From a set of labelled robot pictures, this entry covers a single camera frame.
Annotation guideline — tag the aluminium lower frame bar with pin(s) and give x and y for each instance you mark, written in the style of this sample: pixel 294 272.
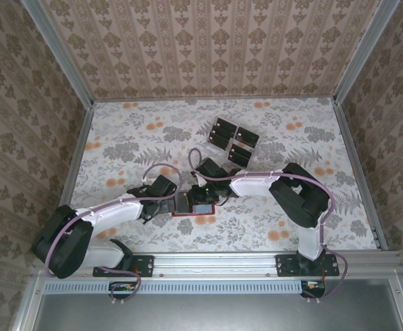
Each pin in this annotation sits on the aluminium lower frame bar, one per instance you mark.
pixel 25 303
pixel 400 303

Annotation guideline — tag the aluminium table side rail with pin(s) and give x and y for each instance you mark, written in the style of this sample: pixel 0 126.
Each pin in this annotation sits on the aluminium table side rail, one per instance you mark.
pixel 74 155
pixel 353 155

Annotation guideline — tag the black credit card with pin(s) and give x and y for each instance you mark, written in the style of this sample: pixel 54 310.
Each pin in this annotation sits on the black credit card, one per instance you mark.
pixel 183 203
pixel 240 154
pixel 226 124
pixel 219 141
pixel 248 135
pixel 223 132

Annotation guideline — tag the aluminium frame rail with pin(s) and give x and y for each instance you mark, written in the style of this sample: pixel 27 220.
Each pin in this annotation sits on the aluminium frame rail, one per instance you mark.
pixel 215 265

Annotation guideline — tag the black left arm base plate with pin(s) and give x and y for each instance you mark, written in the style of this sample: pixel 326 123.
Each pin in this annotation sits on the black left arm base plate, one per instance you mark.
pixel 143 265

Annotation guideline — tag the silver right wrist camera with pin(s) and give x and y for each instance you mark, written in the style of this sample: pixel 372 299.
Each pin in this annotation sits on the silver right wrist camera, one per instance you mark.
pixel 198 177

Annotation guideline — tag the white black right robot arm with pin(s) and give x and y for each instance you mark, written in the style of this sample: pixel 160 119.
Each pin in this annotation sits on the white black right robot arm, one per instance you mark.
pixel 253 182

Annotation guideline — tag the aluminium corner post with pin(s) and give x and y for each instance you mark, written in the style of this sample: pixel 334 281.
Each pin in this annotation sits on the aluminium corner post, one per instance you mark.
pixel 363 48
pixel 58 55

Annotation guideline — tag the floral patterned table cover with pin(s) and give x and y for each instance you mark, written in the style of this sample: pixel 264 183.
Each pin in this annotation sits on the floral patterned table cover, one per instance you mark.
pixel 256 234

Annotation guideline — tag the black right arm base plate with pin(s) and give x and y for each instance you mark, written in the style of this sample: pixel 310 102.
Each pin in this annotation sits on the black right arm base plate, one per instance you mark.
pixel 286 265

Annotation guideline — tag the clear acrylic card rack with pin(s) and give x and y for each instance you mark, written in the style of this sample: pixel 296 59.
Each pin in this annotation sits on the clear acrylic card rack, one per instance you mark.
pixel 235 136

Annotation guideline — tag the grey metal sheet panel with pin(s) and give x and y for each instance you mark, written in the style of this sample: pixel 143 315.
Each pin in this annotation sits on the grey metal sheet panel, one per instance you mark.
pixel 215 313

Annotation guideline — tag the red leather card holder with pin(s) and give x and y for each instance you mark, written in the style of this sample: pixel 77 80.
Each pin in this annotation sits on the red leather card holder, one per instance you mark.
pixel 203 209

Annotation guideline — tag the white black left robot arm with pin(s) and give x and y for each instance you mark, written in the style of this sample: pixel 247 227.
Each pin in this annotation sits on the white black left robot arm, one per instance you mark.
pixel 111 212

